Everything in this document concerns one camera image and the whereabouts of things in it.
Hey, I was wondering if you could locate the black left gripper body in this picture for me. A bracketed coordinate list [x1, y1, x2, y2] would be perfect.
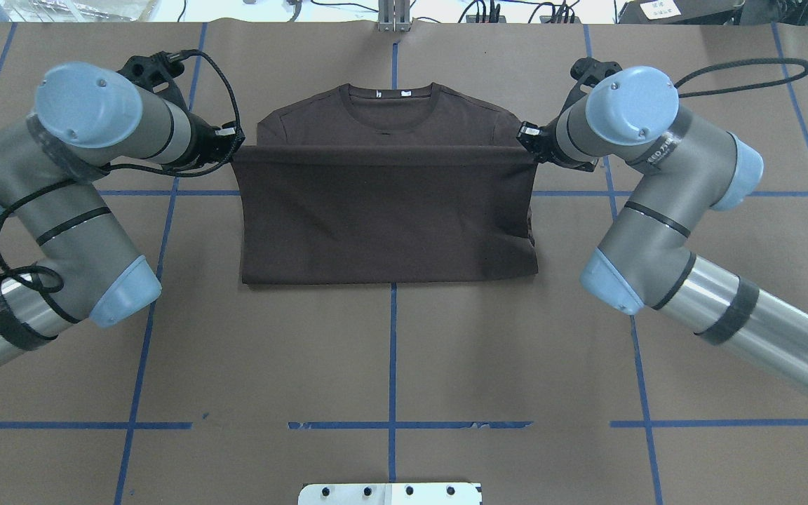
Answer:
[182, 113, 231, 170]

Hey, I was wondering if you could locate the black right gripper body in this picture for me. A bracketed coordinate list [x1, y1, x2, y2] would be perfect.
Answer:
[534, 117, 573, 166]

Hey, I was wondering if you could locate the dark brown t-shirt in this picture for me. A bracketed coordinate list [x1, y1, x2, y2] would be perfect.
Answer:
[233, 83, 539, 285]

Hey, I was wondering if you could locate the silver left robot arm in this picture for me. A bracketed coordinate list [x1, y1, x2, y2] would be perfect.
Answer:
[0, 49, 245, 367]

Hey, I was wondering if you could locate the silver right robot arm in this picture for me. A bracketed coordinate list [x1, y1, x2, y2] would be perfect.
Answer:
[518, 58, 808, 395]

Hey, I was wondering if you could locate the black box with label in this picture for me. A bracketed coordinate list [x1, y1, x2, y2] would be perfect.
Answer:
[617, 1, 745, 25]

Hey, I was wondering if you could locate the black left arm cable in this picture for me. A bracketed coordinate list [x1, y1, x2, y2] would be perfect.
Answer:
[0, 49, 245, 295]

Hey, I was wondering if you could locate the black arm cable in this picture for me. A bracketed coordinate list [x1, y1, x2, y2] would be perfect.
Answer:
[0, 49, 245, 295]
[673, 58, 808, 99]

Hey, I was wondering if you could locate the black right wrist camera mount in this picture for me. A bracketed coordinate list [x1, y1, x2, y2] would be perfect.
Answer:
[570, 57, 623, 93]

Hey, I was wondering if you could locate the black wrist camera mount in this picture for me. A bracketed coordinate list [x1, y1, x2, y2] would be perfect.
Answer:
[116, 51, 188, 111]
[570, 57, 623, 93]

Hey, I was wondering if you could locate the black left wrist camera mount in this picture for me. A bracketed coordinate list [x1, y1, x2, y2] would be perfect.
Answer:
[116, 51, 188, 111]

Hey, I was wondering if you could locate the aluminium frame post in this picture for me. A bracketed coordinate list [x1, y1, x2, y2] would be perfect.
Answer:
[377, 0, 413, 33]

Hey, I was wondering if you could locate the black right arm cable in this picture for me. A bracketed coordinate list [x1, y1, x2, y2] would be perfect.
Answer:
[673, 58, 808, 99]

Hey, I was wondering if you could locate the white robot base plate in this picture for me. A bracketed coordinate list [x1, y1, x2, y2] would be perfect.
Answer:
[297, 482, 483, 504]

